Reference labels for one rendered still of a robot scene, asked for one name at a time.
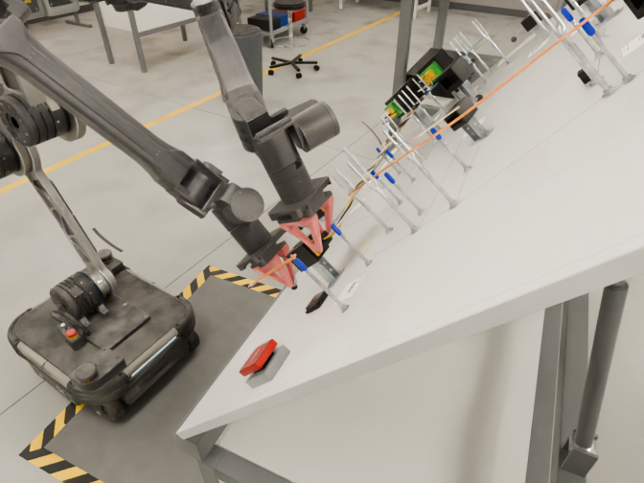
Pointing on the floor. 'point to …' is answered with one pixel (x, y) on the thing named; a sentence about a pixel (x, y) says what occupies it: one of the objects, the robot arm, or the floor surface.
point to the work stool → (289, 34)
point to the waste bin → (250, 50)
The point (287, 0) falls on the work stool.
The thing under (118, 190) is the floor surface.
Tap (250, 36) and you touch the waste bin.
